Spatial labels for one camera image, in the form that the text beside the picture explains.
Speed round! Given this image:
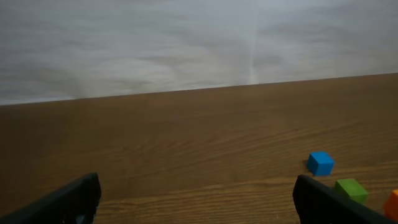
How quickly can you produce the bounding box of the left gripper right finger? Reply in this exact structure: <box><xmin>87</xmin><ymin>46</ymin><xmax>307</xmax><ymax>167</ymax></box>
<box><xmin>292</xmin><ymin>174</ymin><xmax>398</xmax><ymax>224</ymax></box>

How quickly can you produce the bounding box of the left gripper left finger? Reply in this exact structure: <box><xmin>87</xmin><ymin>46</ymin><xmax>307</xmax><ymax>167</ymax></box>
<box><xmin>0</xmin><ymin>172</ymin><xmax>102</xmax><ymax>224</ymax></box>

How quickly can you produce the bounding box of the green cube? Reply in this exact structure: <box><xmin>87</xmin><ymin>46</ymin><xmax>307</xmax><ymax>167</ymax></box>
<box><xmin>334</xmin><ymin>178</ymin><xmax>369</xmax><ymax>205</ymax></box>

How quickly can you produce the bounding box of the blue cube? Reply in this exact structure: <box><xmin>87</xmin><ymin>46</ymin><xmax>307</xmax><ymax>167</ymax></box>
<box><xmin>306</xmin><ymin>151</ymin><xmax>336</xmax><ymax>177</ymax></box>

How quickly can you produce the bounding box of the orange cube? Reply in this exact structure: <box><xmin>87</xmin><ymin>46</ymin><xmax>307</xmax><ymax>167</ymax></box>
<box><xmin>382</xmin><ymin>189</ymin><xmax>398</xmax><ymax>222</ymax></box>

